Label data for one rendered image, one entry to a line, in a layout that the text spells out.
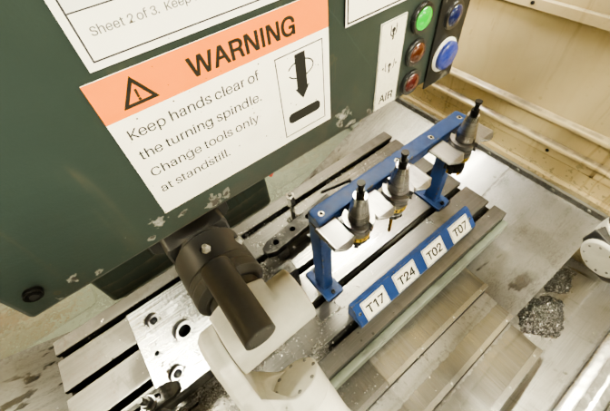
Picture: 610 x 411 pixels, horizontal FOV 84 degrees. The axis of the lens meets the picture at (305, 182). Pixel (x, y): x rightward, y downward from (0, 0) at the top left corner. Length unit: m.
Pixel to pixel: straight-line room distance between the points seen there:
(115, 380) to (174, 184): 0.81
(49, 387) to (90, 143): 1.24
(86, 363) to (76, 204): 0.86
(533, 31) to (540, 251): 0.65
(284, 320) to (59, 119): 0.28
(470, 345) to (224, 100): 1.02
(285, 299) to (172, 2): 0.29
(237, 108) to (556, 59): 1.03
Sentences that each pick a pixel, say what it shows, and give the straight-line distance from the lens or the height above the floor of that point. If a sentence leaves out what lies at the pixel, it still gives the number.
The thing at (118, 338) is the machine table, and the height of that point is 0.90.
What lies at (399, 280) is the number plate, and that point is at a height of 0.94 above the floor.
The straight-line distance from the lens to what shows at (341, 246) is 0.64.
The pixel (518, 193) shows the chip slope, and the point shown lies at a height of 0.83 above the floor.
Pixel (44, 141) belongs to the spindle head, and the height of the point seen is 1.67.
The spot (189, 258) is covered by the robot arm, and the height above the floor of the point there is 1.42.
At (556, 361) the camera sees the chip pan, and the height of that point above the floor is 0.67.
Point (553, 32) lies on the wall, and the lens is 1.16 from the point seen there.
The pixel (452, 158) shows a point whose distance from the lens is 0.81.
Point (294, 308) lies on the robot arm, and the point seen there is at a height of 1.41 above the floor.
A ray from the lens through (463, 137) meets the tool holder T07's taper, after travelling 0.83.
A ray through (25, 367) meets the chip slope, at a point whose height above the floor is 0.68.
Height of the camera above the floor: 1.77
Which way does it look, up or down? 50 degrees down
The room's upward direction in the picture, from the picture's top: 7 degrees counter-clockwise
